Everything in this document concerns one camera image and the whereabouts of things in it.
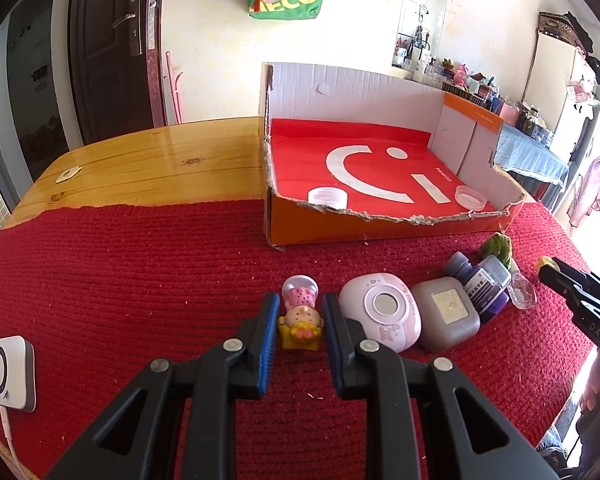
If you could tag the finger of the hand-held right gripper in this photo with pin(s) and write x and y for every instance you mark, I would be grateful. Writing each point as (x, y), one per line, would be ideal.
(562, 275)

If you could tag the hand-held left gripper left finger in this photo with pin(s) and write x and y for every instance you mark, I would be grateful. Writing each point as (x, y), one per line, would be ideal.
(267, 352)

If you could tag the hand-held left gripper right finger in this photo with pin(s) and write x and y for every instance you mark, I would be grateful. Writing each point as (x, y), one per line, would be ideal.
(332, 352)

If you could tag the small clear bottle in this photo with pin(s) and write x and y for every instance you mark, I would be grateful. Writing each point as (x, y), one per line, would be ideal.
(522, 292)

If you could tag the small doll figure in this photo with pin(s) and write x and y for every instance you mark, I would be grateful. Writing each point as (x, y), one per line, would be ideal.
(302, 320)

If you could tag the pink white round case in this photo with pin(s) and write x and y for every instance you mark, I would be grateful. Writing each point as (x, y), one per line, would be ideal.
(360, 300)

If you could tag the green fuzzy toy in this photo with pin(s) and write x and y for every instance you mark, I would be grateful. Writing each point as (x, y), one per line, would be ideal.
(497, 247)

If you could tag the taupe square case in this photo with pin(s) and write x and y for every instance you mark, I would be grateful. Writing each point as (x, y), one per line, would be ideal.
(430, 330)

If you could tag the cardboard box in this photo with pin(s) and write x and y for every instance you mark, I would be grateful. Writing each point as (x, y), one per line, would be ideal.
(355, 95)

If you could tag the person's right hand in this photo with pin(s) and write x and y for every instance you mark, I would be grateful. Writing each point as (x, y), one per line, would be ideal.
(597, 390)

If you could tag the purple labelled bottle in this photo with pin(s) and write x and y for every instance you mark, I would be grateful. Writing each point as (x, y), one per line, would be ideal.
(490, 290)

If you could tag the small purple bottle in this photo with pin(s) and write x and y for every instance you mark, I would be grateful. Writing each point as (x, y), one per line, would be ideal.
(457, 266)

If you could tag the pink hanging garment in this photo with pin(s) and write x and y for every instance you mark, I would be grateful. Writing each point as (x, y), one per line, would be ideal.
(597, 170)

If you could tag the clear plastic lid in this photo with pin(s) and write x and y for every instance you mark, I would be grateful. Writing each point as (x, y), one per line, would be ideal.
(471, 196)

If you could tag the blue cloth covered table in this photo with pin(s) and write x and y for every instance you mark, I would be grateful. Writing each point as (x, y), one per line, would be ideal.
(530, 155)

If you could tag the red knitted cloth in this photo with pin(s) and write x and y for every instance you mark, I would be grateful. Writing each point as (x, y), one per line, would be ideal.
(130, 285)

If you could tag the white plastic lid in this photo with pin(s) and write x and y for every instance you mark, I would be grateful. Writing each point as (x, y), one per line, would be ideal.
(326, 196)

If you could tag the white cabinet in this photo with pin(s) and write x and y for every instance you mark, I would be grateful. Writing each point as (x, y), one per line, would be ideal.
(550, 90)

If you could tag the row of cosmetics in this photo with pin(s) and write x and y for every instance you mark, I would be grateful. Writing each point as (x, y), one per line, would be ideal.
(480, 90)

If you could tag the leopard print bag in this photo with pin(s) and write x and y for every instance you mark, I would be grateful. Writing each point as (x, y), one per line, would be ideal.
(557, 27)

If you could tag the white square charger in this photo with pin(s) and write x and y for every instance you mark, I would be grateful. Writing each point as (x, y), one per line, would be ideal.
(9, 372)

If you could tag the small white tag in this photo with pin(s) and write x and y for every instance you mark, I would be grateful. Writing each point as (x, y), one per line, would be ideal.
(68, 175)

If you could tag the pink hanger stick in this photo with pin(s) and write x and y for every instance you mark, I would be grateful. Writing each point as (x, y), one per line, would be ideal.
(172, 90)

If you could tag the dark wooden door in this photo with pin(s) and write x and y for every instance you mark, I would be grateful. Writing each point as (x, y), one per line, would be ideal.
(100, 70)

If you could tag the wall mirror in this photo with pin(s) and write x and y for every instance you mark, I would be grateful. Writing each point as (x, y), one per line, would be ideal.
(425, 5)

